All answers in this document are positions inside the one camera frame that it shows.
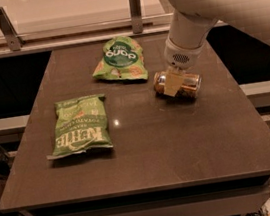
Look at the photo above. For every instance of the middle metal glass bracket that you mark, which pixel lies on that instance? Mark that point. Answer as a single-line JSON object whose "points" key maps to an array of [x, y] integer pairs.
{"points": [[135, 14]]}

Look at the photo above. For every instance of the metal glass bracket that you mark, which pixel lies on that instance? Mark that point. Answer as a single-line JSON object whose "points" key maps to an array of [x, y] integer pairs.
{"points": [[14, 41], [135, 14]]}

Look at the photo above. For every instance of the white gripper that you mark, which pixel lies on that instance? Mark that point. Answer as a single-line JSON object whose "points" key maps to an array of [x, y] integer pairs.
{"points": [[181, 56]]}

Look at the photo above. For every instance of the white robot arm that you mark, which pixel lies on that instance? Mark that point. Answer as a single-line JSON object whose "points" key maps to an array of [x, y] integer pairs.
{"points": [[237, 30]]}

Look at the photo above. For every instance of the green round-logo snack bag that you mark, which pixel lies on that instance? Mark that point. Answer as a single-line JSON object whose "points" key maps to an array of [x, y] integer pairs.
{"points": [[122, 60]]}

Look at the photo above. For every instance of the glass partition panel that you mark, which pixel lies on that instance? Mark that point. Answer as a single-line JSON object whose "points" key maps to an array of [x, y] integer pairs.
{"points": [[33, 16]]}

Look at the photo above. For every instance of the orange soda can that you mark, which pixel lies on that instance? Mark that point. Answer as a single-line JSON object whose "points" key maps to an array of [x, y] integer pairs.
{"points": [[189, 89]]}

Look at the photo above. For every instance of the left metal glass bracket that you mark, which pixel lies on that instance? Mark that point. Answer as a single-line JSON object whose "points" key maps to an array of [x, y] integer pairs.
{"points": [[14, 41]]}

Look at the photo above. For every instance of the green Kettle chips bag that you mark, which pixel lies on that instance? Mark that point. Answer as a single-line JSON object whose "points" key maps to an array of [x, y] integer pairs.
{"points": [[81, 125]]}

